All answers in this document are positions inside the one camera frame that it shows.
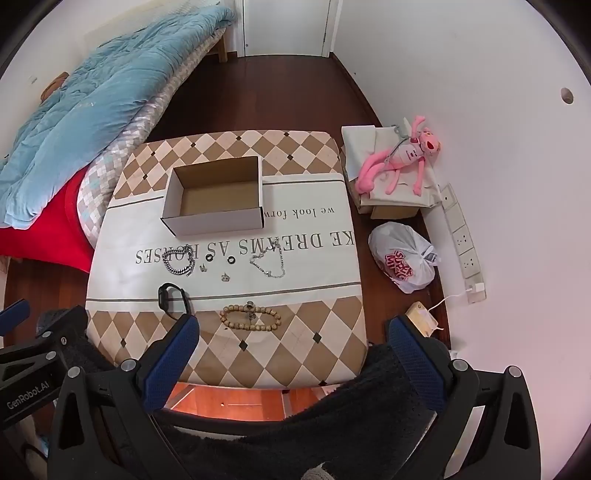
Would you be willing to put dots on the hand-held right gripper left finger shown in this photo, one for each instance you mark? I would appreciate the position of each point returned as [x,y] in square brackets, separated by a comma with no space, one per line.
[171,364]

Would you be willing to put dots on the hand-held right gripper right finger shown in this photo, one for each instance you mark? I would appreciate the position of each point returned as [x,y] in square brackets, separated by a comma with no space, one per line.
[415,364]

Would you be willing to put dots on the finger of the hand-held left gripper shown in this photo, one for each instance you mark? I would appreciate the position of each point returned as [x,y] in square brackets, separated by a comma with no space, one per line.
[13,318]

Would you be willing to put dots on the black smartwatch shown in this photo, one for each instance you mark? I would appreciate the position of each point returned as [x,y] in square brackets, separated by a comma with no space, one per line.
[162,295]

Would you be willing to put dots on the cardboard box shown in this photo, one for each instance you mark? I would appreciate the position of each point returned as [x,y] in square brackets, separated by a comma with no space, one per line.
[210,221]

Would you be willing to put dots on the yellow tissue pack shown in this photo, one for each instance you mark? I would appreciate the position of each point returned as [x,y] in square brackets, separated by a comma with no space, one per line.
[421,318]

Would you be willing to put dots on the black fuzzy cloth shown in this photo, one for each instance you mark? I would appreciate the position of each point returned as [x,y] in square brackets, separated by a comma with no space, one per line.
[351,415]

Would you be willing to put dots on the red bed sheet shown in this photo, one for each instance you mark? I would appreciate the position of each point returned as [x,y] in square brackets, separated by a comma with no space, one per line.
[51,230]

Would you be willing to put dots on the white plastic bag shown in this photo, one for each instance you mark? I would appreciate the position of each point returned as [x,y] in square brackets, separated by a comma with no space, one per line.
[399,244]

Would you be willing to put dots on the brown cardboard carton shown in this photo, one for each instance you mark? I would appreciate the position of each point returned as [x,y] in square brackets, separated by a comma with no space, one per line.
[392,211]

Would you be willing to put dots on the checkered printed tablecloth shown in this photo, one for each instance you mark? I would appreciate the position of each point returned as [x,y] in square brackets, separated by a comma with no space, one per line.
[300,258]

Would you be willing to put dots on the pink plush toy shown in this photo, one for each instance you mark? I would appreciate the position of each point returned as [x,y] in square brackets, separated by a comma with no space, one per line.
[406,154]

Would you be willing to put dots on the blue quilt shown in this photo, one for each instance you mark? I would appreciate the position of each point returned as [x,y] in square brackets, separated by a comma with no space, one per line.
[92,106]

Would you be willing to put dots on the cream cloth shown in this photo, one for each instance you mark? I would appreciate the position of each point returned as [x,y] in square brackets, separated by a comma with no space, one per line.
[360,143]

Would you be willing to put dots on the checkered pastel mattress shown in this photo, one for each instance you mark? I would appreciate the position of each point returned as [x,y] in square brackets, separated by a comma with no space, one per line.
[138,124]

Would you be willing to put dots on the white door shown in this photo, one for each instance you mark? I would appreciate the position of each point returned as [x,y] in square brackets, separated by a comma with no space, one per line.
[286,27]

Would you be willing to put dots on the white wall outlet panel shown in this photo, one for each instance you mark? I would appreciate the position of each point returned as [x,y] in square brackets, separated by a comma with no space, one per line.
[461,240]

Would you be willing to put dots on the wooden bed frame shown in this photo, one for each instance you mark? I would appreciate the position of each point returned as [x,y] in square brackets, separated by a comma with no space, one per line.
[222,46]

